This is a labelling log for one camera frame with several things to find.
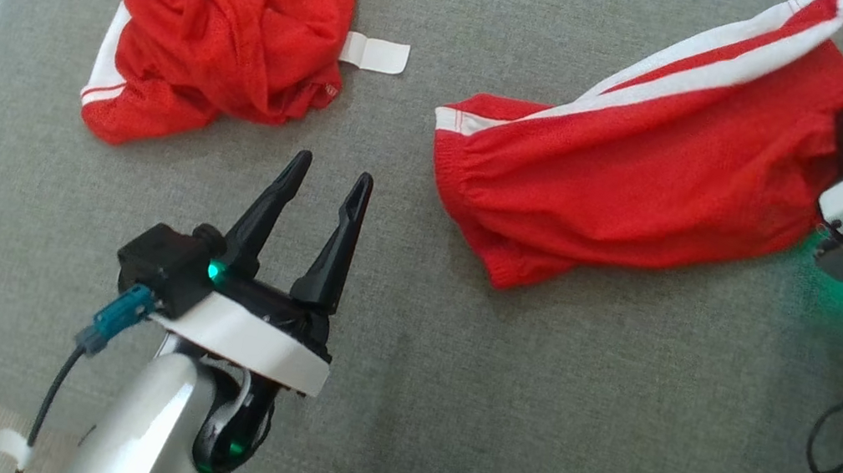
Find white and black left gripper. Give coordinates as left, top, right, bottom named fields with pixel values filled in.
left=126, top=131, right=378, bottom=473

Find red shorts with white stripe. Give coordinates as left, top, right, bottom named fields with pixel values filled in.
left=409, top=0, right=843, bottom=343

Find red jersey with white sleeves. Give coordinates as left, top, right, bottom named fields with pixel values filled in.
left=74, top=0, right=419, bottom=188

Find grey fabric sofa seat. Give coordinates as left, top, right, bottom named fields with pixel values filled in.
left=0, top=0, right=843, bottom=473

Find left black cable, teal plug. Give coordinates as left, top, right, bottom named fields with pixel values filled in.
left=16, top=269, right=160, bottom=473

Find black cable, teal plug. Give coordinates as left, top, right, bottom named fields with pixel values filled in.
left=803, top=390, right=843, bottom=473
left=16, top=269, right=160, bottom=473

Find right black cable, teal plug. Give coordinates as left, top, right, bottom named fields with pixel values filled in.
left=803, top=390, right=843, bottom=473

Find white left cable strap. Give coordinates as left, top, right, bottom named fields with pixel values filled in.
left=0, top=426, right=36, bottom=473

